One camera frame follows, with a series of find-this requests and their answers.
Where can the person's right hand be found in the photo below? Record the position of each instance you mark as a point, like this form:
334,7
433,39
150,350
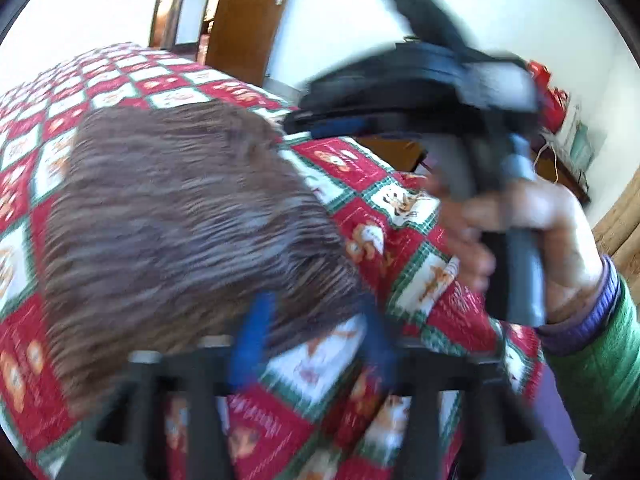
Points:
570,240

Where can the teal and white box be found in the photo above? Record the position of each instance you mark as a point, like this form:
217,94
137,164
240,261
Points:
577,140

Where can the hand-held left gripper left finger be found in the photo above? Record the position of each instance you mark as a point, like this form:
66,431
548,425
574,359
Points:
252,345

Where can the beige patterned curtain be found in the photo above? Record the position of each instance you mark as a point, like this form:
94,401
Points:
620,230

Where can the red bear-print quilt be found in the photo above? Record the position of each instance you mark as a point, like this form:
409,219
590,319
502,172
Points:
400,270

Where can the brown wooden door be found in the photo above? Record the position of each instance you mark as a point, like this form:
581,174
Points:
240,20

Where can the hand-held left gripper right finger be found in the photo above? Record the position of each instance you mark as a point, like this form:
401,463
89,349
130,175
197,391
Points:
380,347

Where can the brown knitted sweater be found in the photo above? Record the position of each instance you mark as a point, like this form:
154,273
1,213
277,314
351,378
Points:
175,210

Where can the dark wooden desk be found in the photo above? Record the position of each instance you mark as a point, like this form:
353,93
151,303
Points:
565,175

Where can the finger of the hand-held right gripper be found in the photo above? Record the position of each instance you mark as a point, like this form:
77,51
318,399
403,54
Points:
340,127
380,75

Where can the person's right forearm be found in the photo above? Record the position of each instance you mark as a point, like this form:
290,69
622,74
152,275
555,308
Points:
600,370

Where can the red bag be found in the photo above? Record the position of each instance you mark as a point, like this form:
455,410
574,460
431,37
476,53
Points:
552,100

